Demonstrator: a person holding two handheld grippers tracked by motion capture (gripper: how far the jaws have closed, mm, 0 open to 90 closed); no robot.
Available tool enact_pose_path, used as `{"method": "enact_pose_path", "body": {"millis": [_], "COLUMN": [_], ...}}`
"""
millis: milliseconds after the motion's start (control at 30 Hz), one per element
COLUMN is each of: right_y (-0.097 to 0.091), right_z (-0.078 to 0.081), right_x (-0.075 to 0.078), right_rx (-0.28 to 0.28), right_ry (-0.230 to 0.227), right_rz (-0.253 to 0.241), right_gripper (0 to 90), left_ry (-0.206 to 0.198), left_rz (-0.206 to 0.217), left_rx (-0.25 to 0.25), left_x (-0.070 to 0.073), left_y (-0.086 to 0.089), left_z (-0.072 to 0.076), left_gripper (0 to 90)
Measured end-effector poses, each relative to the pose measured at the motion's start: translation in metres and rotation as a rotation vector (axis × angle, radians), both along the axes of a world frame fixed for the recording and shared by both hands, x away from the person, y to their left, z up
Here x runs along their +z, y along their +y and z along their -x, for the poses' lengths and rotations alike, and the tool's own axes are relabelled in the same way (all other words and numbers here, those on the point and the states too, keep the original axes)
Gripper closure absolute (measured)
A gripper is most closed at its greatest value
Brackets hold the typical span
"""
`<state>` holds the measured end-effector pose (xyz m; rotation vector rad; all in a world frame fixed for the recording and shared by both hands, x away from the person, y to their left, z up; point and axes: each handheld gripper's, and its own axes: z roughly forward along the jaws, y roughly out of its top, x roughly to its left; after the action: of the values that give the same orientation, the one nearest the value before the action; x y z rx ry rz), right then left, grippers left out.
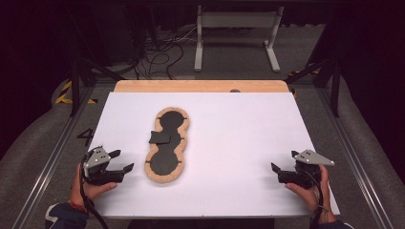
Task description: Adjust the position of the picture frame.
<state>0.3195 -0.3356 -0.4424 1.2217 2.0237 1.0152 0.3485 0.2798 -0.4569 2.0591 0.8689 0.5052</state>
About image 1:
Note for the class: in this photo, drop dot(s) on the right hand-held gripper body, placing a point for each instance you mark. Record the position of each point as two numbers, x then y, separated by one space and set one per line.
310 158

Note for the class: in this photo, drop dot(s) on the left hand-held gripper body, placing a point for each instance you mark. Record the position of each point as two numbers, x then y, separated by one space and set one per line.
95 159

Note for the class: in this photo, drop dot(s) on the person's left hand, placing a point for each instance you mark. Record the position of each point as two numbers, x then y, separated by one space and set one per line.
86 191

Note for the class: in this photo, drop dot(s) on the person's right hand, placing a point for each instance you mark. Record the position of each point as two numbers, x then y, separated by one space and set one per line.
310 195

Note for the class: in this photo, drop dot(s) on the white board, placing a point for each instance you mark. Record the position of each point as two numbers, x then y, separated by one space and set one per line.
238 143

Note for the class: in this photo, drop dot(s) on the black metal stand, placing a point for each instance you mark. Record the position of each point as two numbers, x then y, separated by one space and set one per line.
75 89
335 92

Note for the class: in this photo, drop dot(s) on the yellow black floor tape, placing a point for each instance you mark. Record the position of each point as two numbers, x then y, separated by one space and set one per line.
67 92
302 71

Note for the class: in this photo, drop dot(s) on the wooden table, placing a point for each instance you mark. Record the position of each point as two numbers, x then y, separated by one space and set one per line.
178 86

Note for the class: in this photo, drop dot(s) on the white metal stand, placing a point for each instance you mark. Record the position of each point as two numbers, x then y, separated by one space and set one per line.
237 19

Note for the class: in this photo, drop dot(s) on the aluminium floor rail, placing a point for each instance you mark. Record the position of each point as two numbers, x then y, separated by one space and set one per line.
353 152
51 159

